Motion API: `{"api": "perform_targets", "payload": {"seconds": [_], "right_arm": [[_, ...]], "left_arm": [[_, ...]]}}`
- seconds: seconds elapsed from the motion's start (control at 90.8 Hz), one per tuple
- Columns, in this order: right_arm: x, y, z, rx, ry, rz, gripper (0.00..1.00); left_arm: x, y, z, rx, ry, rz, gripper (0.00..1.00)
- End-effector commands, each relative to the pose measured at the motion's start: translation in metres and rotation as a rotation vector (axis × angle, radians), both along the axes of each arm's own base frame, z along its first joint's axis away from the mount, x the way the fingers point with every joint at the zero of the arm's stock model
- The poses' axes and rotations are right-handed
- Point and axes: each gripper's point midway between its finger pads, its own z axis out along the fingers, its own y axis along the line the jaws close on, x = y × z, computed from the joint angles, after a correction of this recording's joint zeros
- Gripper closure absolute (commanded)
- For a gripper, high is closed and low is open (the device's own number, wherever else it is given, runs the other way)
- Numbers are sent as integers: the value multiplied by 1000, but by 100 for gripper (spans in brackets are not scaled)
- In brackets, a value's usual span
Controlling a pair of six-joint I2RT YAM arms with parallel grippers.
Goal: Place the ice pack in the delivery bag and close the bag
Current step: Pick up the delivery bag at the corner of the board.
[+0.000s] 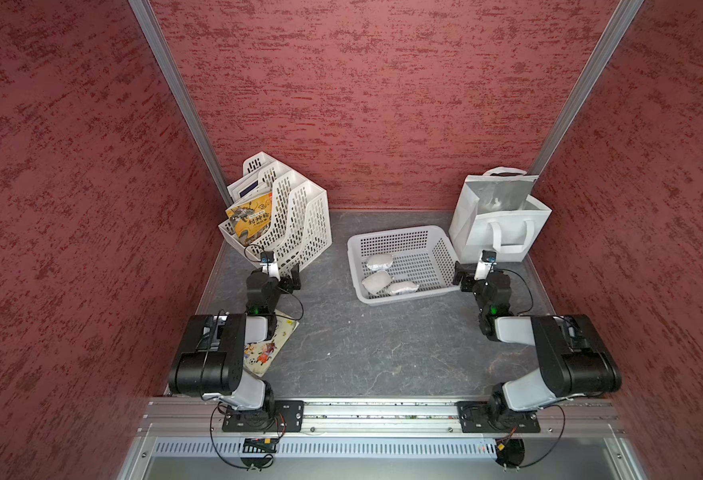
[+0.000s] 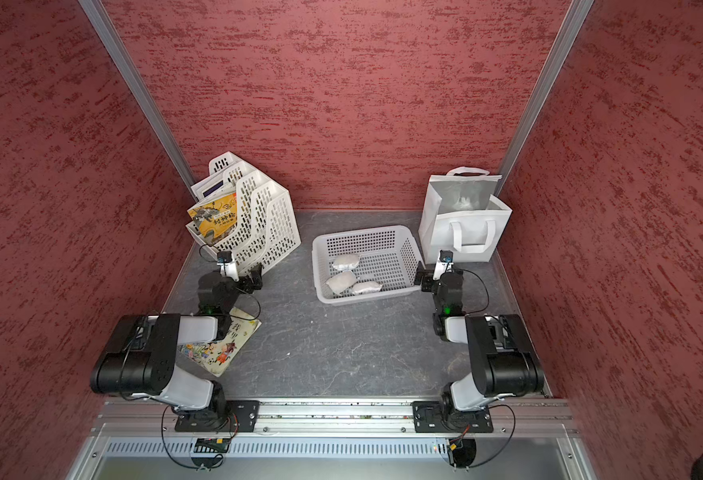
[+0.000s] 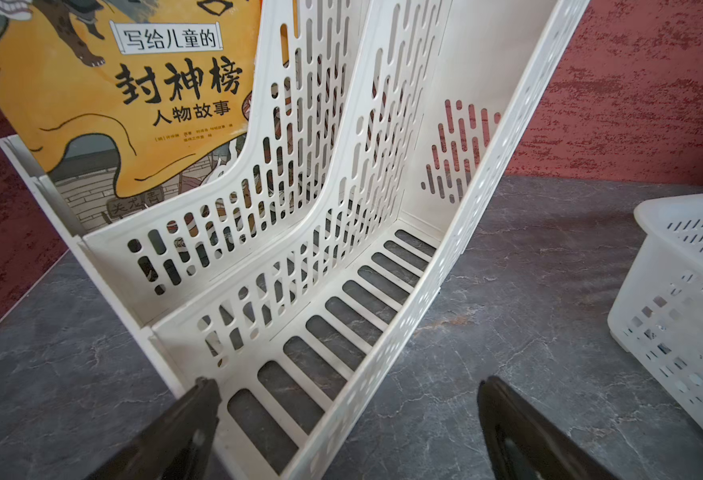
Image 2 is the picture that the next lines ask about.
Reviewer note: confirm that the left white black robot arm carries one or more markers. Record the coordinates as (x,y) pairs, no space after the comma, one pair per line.
(176,359)

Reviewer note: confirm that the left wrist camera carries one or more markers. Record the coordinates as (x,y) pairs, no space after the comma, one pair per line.
(228,265)

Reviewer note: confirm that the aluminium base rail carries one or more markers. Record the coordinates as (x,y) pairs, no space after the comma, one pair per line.
(346,417)

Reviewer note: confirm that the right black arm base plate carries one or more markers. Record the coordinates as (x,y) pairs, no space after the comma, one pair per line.
(433,417)

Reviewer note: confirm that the aluminium corner post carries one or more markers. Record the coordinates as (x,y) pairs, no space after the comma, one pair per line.
(106,31)
(566,36)

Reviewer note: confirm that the white perforated file organizer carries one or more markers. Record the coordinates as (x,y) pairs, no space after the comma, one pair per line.
(267,230)

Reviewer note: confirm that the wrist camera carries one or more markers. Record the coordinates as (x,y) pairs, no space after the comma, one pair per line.
(228,265)
(444,264)

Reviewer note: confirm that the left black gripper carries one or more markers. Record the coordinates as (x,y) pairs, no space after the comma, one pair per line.
(250,282)

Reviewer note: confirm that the white perforated plastic basket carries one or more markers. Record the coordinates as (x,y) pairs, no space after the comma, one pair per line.
(388,256)

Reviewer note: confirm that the yellow illustrated book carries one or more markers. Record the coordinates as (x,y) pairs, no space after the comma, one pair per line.
(215,217)

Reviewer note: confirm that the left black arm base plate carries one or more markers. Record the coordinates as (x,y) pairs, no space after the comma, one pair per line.
(236,416)

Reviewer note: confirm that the white booklet with blue stripe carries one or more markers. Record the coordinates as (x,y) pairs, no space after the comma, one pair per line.
(220,180)

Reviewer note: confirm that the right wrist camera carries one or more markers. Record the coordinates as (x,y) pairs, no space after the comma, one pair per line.
(444,264)

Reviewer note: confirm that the colourful children's book on table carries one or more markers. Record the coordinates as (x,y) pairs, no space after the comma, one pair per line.
(216,357)

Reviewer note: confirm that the white insulated delivery bag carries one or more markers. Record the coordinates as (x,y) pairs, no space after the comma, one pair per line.
(462,214)

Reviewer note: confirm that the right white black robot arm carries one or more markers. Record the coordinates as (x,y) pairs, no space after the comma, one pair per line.
(502,360)

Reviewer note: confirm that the white ice pack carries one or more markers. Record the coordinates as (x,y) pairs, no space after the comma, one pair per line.
(367,287)
(341,282)
(346,262)

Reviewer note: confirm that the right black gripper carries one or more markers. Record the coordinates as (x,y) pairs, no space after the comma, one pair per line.
(426,279)

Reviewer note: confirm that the right aluminium corner post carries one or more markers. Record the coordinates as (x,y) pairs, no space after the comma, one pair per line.
(566,36)

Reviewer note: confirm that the left aluminium corner post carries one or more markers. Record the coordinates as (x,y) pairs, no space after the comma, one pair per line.
(106,31)

